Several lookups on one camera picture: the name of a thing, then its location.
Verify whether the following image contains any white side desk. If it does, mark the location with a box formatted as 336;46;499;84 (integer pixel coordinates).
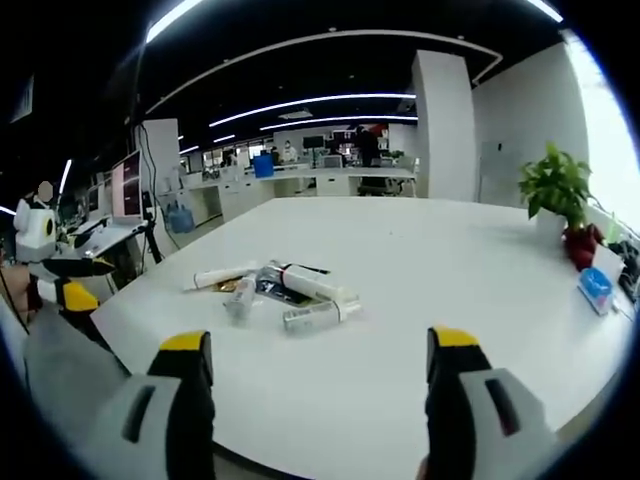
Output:
63;219;149;264

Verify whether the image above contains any clear skincare bottle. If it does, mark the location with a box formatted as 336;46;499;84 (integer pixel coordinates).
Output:
223;273;257;322

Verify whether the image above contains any silver white-capped skincare bottle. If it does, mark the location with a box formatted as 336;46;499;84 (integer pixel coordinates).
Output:
281;299;362;334

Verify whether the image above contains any black tripod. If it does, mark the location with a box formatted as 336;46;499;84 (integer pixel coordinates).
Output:
141;189;165;265

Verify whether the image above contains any long white skincare bottle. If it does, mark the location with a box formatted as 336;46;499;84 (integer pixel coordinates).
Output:
283;264;359;302

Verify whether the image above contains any black device with cables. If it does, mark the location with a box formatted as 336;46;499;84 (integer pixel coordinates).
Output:
606;238;640;304

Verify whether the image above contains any gold skincare sachet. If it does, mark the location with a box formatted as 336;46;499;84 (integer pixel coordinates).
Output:
208;278;243;296

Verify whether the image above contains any dark silver skincare bottle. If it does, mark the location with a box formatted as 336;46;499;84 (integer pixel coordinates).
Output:
256;260;292;287

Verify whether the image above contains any red plant pot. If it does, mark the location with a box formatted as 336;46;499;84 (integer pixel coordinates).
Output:
563;223;605;272

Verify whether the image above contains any green potted plant white pot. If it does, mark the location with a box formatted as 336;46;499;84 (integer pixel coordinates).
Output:
518;141;595;242

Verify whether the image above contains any blue water jug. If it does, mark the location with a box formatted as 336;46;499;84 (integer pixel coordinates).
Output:
166;201;195;235

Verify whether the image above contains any black office chair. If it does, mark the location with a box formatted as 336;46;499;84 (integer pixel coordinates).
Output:
357;176;403;197

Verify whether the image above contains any blue tissue box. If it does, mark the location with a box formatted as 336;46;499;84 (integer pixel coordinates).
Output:
576;266;617;317

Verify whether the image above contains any white skincare tube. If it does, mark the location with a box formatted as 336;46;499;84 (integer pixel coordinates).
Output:
181;266;260;292

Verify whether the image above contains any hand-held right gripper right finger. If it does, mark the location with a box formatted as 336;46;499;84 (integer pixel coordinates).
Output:
424;324;559;480

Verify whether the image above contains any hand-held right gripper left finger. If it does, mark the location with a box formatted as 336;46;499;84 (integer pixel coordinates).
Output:
82;329;217;480

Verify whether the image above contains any computer monitor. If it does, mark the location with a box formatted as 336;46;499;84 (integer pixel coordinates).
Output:
110;149;144;225

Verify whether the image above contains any black skincare sachet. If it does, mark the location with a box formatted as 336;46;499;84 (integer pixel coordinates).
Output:
253;280;314;307

